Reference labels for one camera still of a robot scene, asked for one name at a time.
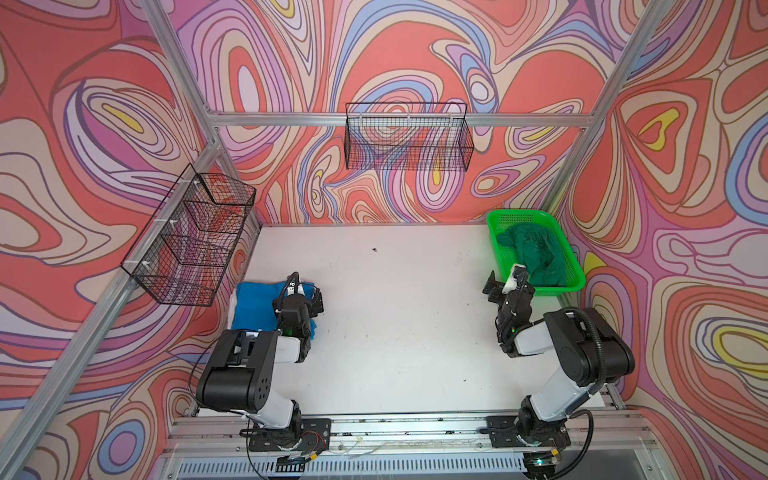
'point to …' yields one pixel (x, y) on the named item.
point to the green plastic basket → (500, 219)
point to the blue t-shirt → (252, 306)
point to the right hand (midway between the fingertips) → (508, 279)
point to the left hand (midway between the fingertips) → (304, 289)
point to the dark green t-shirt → (540, 251)
